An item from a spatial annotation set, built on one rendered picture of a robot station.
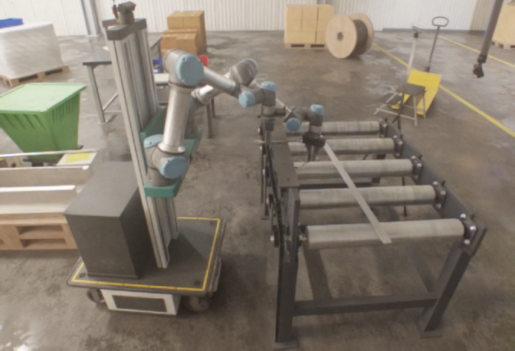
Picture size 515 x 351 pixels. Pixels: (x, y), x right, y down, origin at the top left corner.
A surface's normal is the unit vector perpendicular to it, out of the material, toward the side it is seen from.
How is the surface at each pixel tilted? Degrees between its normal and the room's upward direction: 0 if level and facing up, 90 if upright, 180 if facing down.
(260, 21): 90
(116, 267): 90
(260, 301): 0
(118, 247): 90
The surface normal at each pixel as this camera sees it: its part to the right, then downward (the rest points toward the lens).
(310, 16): -0.04, 0.51
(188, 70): 0.61, 0.29
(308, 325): 0.00, -0.86
